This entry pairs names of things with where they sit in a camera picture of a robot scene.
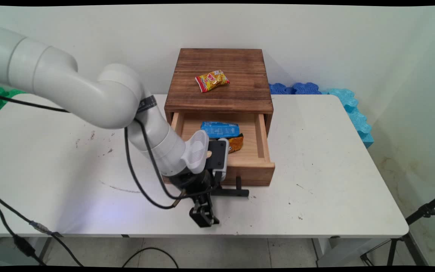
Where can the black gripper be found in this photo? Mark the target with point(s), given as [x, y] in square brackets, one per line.
[195, 184]

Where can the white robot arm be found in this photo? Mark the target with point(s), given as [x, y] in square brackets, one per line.
[89, 94]

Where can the orange brown snack packet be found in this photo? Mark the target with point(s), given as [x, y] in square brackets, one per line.
[236, 143]

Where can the blue snack packet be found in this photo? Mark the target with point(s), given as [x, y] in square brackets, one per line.
[220, 129]

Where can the brown wooden cabinet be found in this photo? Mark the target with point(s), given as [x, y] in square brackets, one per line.
[221, 98]

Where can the white table leg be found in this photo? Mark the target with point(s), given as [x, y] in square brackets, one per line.
[330, 249]

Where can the yellow red snack packet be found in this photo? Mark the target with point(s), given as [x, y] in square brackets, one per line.
[212, 80]

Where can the dark blue foam mat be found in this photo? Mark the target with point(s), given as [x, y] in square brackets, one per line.
[279, 88]
[306, 88]

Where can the grey table leg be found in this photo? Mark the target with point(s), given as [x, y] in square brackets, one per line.
[43, 247]

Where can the cyan foam mat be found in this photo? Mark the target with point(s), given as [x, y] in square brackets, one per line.
[353, 109]

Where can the black tripod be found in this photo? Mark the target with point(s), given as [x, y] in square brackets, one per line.
[421, 213]

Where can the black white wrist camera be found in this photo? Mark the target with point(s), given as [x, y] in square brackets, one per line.
[217, 156]

